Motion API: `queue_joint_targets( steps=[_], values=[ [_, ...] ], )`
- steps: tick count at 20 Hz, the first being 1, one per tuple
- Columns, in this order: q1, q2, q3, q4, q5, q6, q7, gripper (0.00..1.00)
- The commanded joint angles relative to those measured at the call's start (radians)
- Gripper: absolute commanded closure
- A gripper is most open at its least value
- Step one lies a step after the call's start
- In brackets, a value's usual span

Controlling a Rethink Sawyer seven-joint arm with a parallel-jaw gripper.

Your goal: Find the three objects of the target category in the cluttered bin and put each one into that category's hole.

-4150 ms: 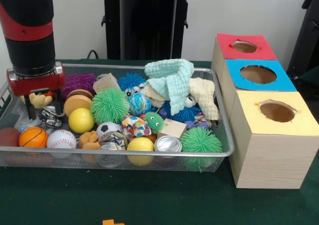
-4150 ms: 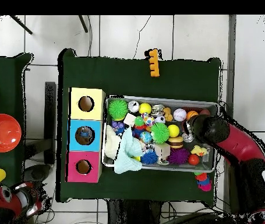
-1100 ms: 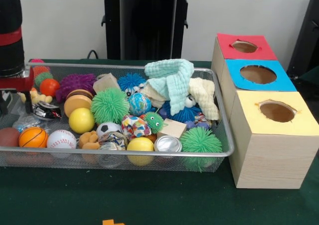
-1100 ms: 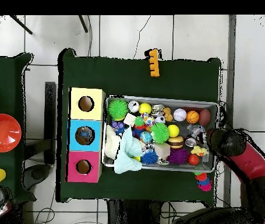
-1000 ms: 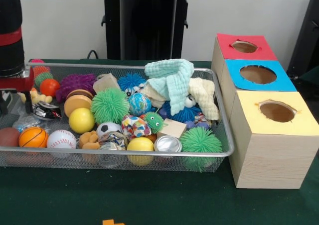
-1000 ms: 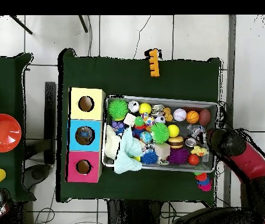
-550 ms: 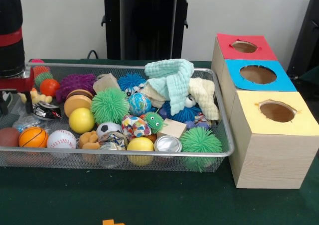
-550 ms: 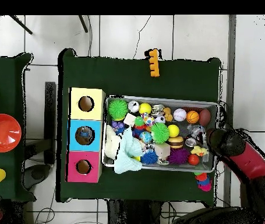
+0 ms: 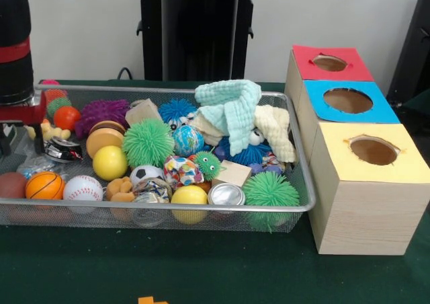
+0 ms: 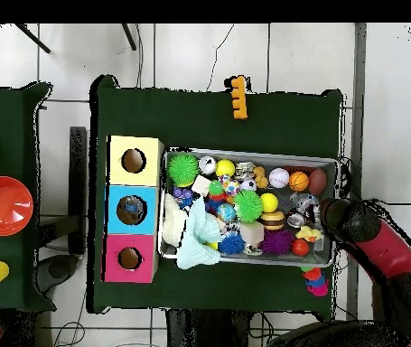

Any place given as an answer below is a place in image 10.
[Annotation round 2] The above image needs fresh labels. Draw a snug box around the green spiky ball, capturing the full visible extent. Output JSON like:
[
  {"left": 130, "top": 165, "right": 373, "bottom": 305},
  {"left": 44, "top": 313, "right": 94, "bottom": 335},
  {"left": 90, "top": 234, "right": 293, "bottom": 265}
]
[
  {"left": 233, "top": 189, "right": 265, "bottom": 223},
  {"left": 166, "top": 153, "right": 201, "bottom": 188}
]

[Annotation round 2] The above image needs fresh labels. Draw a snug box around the cream muslin cloth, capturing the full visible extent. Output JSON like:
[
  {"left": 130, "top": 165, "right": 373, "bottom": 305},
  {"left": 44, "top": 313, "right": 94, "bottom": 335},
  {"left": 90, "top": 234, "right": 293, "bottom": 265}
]
[{"left": 161, "top": 193, "right": 190, "bottom": 249}]

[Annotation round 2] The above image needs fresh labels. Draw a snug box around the mint green cloth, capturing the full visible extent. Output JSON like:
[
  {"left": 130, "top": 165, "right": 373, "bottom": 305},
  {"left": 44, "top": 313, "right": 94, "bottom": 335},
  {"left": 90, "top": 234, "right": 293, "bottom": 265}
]
[{"left": 175, "top": 196, "right": 227, "bottom": 272}]

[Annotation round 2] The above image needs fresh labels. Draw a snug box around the clear plastic packet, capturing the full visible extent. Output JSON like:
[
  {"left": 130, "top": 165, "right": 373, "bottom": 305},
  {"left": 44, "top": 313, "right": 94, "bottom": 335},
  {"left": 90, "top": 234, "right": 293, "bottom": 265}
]
[
  {"left": 294, "top": 192, "right": 322, "bottom": 215},
  {"left": 123, "top": 202, "right": 147, "bottom": 220}
]

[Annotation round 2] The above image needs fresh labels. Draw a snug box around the purple spiky toy with eyes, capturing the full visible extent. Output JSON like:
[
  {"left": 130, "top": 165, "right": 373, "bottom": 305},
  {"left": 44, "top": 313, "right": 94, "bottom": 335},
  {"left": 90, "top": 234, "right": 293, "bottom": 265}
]
[{"left": 260, "top": 228, "right": 296, "bottom": 256}]

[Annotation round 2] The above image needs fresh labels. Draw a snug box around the black can with silver top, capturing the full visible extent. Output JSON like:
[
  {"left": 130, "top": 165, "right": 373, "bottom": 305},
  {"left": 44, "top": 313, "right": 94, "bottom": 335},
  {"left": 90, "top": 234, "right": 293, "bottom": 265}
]
[{"left": 287, "top": 211, "right": 307, "bottom": 230}]

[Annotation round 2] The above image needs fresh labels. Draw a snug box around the orange plastic comb toy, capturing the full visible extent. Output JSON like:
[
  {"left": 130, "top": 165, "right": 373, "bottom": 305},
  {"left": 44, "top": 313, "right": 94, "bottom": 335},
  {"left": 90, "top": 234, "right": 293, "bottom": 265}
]
[{"left": 224, "top": 75, "right": 249, "bottom": 120}]

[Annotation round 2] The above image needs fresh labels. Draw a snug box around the orange plate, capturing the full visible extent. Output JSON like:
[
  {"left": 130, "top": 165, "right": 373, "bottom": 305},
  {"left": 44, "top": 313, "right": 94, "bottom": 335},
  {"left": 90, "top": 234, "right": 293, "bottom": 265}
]
[{"left": 0, "top": 176, "right": 35, "bottom": 238}]

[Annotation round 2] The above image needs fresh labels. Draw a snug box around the wooden box with three holes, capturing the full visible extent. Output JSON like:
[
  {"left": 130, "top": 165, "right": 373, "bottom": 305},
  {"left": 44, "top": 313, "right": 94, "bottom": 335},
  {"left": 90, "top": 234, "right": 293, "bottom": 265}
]
[{"left": 102, "top": 134, "right": 164, "bottom": 285}]

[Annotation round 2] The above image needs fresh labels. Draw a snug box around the clear mesh bin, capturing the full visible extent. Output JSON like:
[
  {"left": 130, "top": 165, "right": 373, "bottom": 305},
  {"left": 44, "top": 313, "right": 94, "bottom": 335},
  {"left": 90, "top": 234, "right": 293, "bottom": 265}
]
[{"left": 157, "top": 147, "right": 340, "bottom": 267}]

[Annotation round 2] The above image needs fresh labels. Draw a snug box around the yellow smiley ball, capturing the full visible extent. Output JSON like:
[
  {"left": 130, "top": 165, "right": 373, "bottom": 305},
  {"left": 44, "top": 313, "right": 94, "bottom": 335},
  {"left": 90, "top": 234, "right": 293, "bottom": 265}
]
[{"left": 258, "top": 192, "right": 280, "bottom": 213}]

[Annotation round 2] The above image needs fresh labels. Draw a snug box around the dark green tablecloth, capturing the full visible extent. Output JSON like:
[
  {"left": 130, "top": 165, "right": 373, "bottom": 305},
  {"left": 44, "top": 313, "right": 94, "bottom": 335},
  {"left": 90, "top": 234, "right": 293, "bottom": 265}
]
[
  {"left": 89, "top": 74, "right": 345, "bottom": 319},
  {"left": 0, "top": 81, "right": 53, "bottom": 314}
]

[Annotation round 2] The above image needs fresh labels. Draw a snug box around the white baseball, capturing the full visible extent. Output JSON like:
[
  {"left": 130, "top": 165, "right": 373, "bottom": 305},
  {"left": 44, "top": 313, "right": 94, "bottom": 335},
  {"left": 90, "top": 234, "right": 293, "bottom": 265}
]
[{"left": 268, "top": 167, "right": 291, "bottom": 189}]

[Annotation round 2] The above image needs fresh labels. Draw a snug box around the small orange basketball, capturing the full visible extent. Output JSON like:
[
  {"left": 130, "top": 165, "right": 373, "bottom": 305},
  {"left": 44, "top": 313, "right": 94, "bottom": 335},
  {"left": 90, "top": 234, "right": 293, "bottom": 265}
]
[{"left": 288, "top": 171, "right": 311, "bottom": 192}]

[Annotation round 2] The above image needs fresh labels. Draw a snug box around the black tripod leg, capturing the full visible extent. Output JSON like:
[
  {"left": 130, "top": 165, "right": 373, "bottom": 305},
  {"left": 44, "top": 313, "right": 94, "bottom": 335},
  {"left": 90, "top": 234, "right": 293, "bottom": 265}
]
[
  {"left": 13, "top": 23, "right": 51, "bottom": 54},
  {"left": 121, "top": 23, "right": 138, "bottom": 52}
]

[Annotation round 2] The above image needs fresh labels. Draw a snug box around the grey floor strip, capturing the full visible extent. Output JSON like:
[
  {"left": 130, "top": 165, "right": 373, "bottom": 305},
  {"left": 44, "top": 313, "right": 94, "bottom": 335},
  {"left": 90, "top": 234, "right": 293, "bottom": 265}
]
[{"left": 352, "top": 23, "right": 369, "bottom": 202}]

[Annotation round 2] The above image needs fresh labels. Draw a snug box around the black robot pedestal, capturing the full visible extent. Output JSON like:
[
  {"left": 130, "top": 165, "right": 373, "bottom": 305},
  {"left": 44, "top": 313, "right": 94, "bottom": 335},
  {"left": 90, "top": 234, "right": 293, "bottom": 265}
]
[{"left": 164, "top": 309, "right": 253, "bottom": 347}]

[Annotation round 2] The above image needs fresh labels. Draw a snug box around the black floor cable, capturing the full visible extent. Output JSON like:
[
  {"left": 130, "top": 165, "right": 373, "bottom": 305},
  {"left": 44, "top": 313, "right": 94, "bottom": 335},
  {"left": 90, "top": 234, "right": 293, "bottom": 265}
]
[{"left": 370, "top": 196, "right": 411, "bottom": 211}]

